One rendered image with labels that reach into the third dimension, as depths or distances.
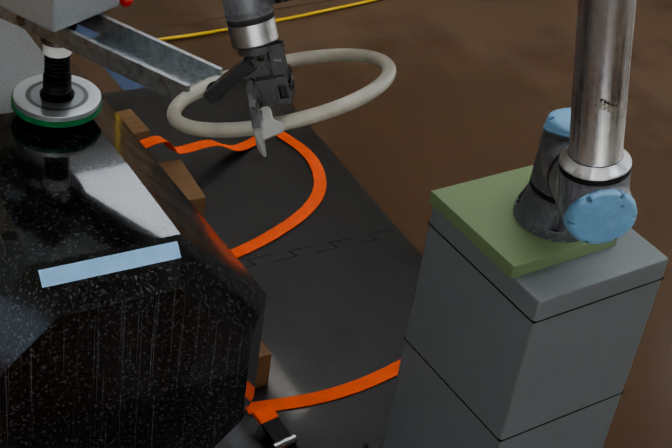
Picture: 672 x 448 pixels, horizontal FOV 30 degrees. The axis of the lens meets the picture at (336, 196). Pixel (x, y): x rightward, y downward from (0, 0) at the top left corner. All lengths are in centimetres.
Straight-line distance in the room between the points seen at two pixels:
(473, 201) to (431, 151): 185
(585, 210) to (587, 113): 21
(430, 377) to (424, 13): 292
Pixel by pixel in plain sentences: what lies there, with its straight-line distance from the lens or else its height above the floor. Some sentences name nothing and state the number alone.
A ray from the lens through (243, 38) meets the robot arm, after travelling 233.
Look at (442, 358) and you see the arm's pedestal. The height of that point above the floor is 48.
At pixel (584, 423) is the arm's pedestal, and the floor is 36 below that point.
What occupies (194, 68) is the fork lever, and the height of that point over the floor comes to 110.
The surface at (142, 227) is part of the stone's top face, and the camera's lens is 281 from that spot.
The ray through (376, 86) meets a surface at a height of 129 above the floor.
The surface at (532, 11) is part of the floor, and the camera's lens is 605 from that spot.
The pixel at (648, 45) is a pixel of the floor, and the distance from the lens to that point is 599.
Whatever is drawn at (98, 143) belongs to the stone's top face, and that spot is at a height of 83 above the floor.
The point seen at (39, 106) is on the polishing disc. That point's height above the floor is 88.
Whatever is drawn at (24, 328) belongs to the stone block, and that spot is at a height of 71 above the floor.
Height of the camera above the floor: 250
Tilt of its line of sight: 34 degrees down
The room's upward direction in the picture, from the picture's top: 9 degrees clockwise
